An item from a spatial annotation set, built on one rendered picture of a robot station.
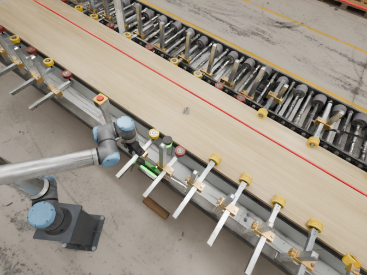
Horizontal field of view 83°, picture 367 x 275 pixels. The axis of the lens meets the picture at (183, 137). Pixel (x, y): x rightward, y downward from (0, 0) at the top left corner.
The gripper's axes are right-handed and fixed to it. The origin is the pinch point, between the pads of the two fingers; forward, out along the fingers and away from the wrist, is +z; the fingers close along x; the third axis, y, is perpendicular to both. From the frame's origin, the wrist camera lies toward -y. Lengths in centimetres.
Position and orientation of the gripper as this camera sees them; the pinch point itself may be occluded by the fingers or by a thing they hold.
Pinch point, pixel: (135, 153)
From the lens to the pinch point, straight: 148.1
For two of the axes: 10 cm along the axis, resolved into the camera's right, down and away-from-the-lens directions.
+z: -0.8, 5.1, 8.6
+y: -8.1, -5.3, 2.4
